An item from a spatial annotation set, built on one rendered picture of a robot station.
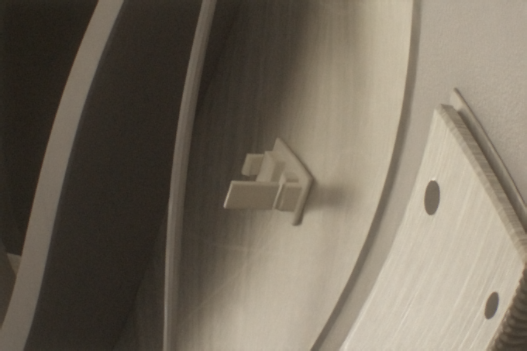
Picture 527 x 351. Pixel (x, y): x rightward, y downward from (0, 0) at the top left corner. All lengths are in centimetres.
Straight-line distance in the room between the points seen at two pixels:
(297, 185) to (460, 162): 12
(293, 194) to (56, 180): 10
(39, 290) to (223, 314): 9
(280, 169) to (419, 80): 8
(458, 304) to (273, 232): 15
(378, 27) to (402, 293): 9
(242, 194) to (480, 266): 14
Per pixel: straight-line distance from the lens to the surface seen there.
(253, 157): 95
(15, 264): 165
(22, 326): 107
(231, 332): 98
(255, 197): 94
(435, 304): 85
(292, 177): 95
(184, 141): 95
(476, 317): 82
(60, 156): 100
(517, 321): 77
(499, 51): 84
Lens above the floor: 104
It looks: 5 degrees down
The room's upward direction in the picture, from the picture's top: 5 degrees clockwise
